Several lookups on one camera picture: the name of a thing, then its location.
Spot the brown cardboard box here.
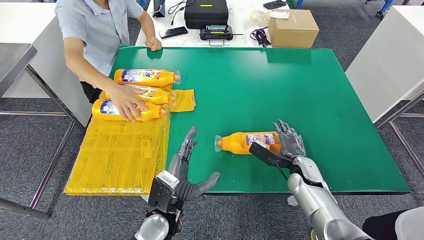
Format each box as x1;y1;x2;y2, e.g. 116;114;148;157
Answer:
267;8;320;49

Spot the person's left hand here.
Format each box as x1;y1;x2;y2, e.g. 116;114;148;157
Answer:
145;35;163;52

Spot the white tissue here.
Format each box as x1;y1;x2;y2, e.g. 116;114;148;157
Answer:
268;10;291;20

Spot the clear plastic bag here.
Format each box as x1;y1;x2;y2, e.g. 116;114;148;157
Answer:
249;9;272;27

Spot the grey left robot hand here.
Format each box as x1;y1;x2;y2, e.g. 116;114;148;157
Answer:
167;125;221;203

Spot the purple cable bundle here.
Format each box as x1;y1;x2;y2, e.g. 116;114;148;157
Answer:
249;27;272;48

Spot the black remote controller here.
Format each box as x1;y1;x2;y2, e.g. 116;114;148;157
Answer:
199;24;244;47

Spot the orange detergent bottle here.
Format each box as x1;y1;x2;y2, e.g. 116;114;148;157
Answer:
113;68;182;88
91;97;170;122
213;131;282;156
105;83;177;106

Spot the black carrying case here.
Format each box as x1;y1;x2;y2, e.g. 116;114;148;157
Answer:
184;0;230;30

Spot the blue metal frame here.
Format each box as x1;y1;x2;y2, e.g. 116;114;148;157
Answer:
364;0;394;18

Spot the green table mat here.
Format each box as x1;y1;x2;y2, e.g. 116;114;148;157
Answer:
110;46;412;195

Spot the black smartphone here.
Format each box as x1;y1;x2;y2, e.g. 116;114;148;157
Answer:
262;0;288;10
158;26;189;40

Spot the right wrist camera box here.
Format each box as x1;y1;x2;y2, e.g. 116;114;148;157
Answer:
248;140;294;170

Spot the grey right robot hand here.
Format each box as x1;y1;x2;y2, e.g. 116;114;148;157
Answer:
272;119;307;159

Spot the grey table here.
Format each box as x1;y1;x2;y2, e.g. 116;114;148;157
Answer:
0;43;38;98

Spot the dark tablet stand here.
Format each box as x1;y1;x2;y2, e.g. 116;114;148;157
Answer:
152;0;167;18

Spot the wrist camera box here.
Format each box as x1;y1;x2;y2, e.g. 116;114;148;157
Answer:
147;170;181;213
248;140;294;170

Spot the person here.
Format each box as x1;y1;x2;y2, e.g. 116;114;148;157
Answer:
54;0;163;123
309;206;424;240

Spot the white table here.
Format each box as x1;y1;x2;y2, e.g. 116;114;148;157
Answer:
0;2;94;128
344;4;424;124

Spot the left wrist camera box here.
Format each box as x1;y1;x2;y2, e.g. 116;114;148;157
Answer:
147;170;181;213

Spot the yellow taped board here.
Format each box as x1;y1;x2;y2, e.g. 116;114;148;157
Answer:
62;82;196;197

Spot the person's right hand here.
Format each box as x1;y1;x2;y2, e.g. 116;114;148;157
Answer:
107;82;149;123

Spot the black cable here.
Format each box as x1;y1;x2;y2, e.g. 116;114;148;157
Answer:
167;0;196;26

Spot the white desk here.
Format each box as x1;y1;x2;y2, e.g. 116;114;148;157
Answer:
135;0;292;49

